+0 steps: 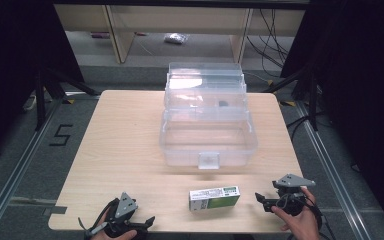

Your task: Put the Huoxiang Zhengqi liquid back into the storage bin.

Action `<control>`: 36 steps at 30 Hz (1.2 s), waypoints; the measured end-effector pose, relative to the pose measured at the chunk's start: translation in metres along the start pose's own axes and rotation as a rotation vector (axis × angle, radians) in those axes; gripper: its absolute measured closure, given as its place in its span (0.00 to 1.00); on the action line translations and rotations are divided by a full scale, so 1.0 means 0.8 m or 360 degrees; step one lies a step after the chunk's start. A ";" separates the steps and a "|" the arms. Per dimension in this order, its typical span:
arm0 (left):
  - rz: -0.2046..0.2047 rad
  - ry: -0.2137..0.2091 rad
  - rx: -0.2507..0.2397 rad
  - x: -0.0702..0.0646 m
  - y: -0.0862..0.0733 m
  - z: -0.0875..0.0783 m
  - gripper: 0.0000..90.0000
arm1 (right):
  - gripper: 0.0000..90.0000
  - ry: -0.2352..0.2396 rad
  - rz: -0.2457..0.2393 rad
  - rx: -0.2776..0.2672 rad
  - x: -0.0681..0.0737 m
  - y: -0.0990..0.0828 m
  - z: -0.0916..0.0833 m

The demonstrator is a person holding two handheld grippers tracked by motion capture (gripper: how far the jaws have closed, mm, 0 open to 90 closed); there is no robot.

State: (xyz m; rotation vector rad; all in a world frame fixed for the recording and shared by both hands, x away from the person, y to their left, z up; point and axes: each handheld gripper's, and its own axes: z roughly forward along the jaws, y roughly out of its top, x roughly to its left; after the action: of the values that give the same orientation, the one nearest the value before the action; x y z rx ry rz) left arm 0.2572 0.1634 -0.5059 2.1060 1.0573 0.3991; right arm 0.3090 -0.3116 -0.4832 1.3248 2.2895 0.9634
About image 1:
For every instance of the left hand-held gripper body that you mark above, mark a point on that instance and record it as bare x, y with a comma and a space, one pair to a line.
125, 206

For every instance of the crumpled clear plastic bag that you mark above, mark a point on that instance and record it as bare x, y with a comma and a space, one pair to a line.
176, 38

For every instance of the person's left hand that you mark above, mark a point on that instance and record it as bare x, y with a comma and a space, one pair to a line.
120, 235

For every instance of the aluminium floor rail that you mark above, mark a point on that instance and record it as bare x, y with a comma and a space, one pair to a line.
16, 173
333, 173

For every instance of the clear plastic storage box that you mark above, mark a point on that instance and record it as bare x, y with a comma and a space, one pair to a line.
180, 160

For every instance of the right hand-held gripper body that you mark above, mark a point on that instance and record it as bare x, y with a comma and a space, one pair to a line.
292, 195

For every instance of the black metal stand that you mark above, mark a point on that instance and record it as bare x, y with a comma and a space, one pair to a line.
40, 100
312, 100

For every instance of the green and white medicine box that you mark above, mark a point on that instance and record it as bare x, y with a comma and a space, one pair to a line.
213, 201

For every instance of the beige wooden shelf unit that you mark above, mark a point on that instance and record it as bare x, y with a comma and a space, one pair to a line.
180, 18

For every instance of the pink item on floor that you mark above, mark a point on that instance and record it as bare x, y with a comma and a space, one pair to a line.
100, 34

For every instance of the black curtain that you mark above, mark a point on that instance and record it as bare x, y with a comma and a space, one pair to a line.
10, 66
363, 83

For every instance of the person's right hand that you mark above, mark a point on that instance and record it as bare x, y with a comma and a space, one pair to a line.
301, 225

